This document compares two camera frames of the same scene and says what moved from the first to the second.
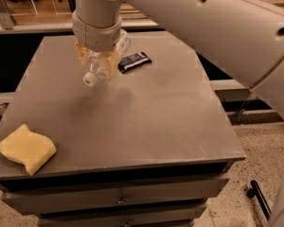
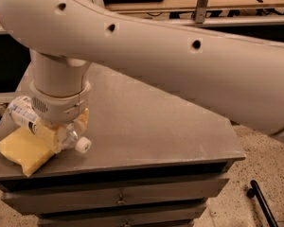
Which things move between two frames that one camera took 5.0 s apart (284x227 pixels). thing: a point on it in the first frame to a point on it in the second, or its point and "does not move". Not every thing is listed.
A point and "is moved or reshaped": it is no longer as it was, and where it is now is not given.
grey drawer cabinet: [145, 148] does not move
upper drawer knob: [121, 200] does not move
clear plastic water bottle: [104, 61] is moved or reshaped
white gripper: [96, 34] to [61, 107]
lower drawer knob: [127, 224] does not move
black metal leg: [257, 193] does not move
